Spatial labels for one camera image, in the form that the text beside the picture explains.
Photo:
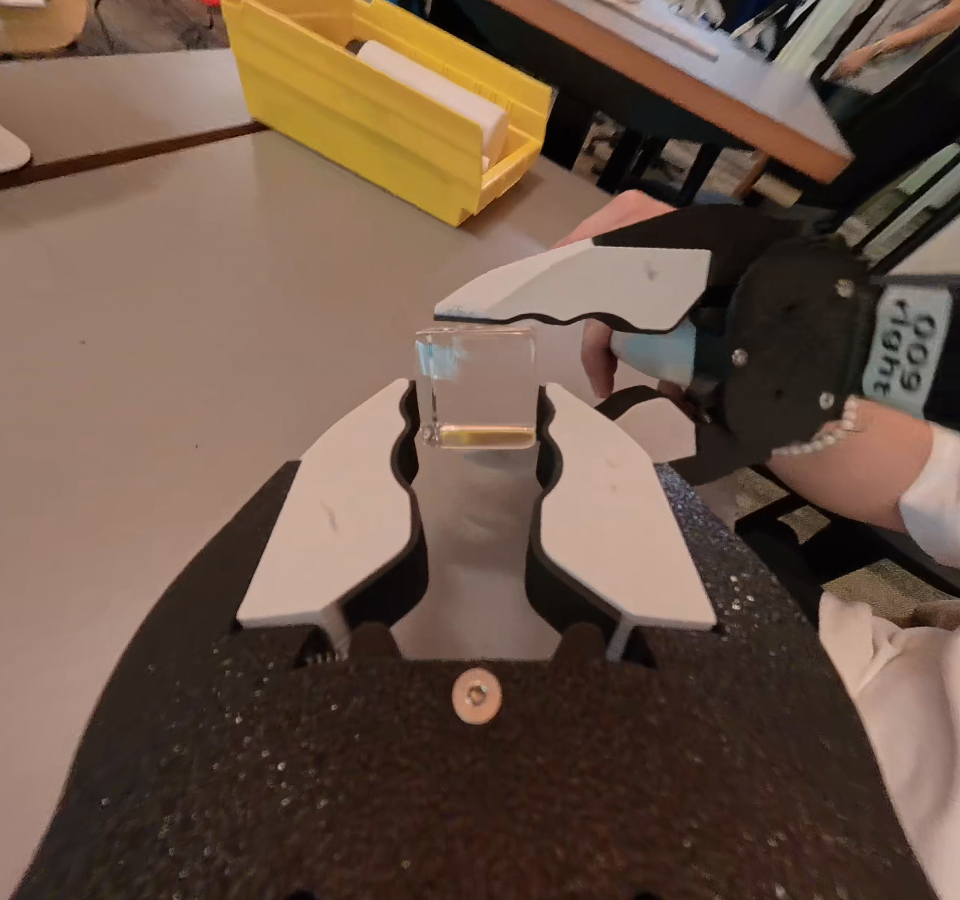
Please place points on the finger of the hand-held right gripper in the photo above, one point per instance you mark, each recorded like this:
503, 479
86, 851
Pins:
600, 282
668, 423

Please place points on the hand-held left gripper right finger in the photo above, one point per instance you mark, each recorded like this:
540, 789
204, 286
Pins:
623, 540

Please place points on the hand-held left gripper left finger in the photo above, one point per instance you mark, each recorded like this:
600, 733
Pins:
330, 540

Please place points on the clear acrylic cube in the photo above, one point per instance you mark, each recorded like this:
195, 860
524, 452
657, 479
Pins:
480, 383

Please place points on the white cylinder with black cap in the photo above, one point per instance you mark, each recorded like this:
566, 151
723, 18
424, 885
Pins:
435, 98

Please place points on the yellow plastic bin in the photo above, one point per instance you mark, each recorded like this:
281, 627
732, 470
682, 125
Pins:
345, 105

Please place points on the person's right forearm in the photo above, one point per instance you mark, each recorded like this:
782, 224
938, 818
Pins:
870, 473

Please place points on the person's right hand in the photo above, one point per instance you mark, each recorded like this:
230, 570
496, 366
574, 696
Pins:
623, 218

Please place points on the grey desk with wooden edge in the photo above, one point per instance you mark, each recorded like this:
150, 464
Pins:
675, 75

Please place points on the white stand base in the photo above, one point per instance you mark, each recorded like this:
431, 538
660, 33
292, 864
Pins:
12, 150

